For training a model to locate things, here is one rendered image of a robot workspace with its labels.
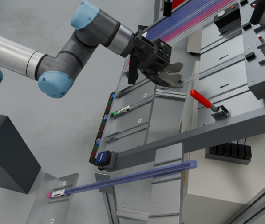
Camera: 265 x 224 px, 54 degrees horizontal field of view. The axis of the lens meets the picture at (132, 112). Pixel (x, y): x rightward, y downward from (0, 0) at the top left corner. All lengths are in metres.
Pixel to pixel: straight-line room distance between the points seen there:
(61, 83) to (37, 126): 1.30
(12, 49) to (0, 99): 1.50
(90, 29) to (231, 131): 0.41
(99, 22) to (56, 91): 0.20
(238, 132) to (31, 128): 1.55
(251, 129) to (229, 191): 0.44
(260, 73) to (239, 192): 0.55
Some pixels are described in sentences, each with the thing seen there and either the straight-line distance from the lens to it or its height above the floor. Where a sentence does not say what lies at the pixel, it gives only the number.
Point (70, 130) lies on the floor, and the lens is 1.85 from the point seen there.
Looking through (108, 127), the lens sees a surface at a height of 0.73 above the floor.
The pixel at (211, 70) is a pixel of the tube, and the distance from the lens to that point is 0.75.
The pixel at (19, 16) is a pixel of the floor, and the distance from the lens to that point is 3.03.
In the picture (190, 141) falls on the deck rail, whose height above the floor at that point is 0.96.
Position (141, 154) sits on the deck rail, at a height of 0.85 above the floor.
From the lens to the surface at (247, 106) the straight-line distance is 0.62.
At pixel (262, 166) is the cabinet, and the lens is 1.10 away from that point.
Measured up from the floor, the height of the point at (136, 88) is 0.79.
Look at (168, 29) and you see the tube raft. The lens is 1.11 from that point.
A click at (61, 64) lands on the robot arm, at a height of 1.07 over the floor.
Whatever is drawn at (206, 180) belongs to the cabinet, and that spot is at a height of 0.62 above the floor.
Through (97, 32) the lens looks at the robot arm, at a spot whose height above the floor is 1.12.
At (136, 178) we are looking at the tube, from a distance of 0.59.
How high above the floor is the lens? 1.51
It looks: 53 degrees down
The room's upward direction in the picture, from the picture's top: straight up
